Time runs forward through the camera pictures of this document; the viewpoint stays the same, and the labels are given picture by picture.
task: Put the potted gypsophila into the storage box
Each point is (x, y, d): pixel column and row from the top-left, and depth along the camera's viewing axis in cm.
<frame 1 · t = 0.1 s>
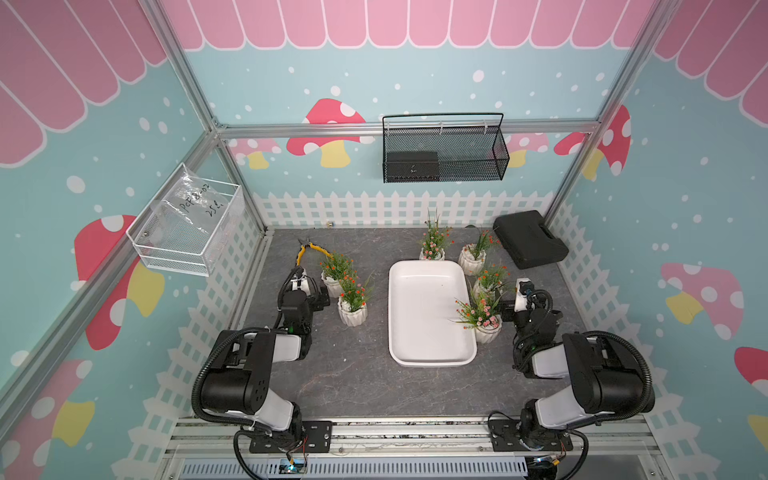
left hand: (309, 287, 94), fingers open
right hand: (514, 287, 90), fingers open
white storage tray: (422, 296, 100), point 2 cm above the table
orange flower pot far left: (334, 269, 94), point 14 cm above the table
orange flower pot near left: (353, 297, 89), point 12 cm above the table
pink flower pot back: (434, 239, 99), point 16 cm above the table
red flower pot back right: (471, 257, 104), point 8 cm above the table
orange flower pot right middle: (490, 281, 94), point 11 cm above the table
pink flower pot twine: (482, 316, 82), point 15 cm above the table
black tool case: (527, 242, 112), point 5 cm above the table
yellow handled pliers: (303, 247, 115), point 2 cm above the table

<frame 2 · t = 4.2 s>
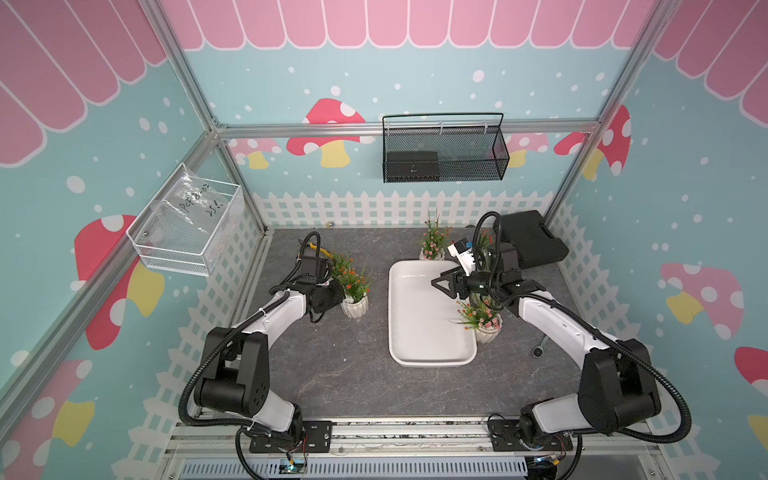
left hand: (343, 299, 92), fingers closed
right hand: (438, 278, 83), fingers open
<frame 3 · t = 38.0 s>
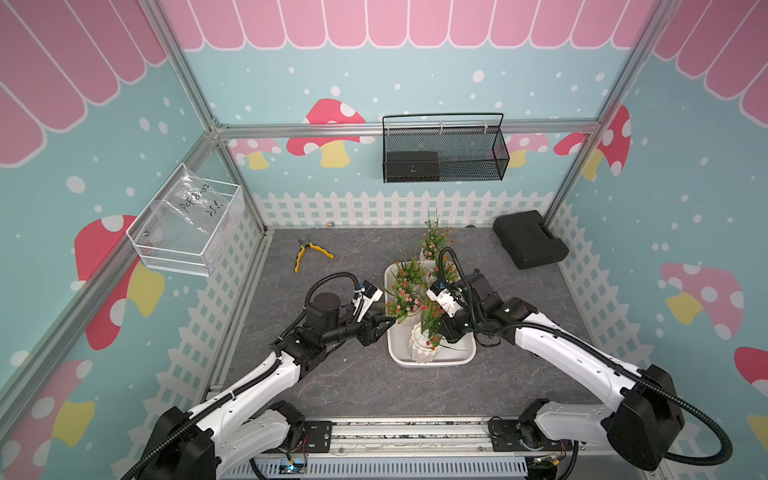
left hand: (388, 321, 77), fingers open
right hand: (434, 325, 79), fingers closed
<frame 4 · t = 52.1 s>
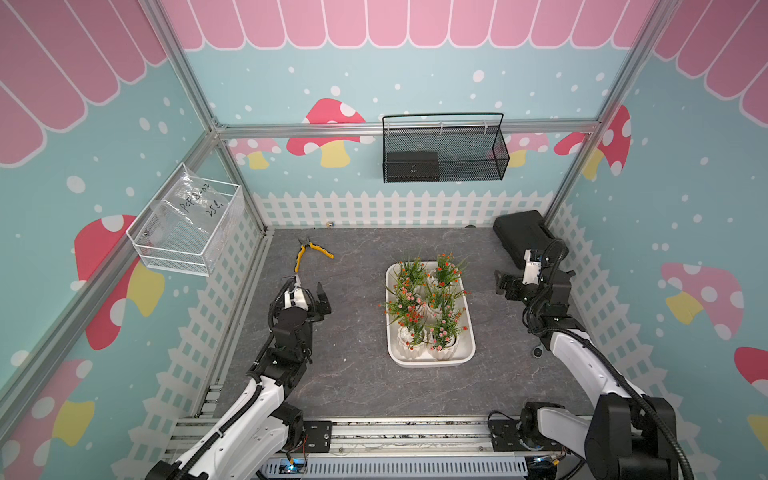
left hand: (306, 292, 80), fingers open
right hand: (510, 270, 86), fingers open
pink flower pot back: (441, 338, 77), point 15 cm above the table
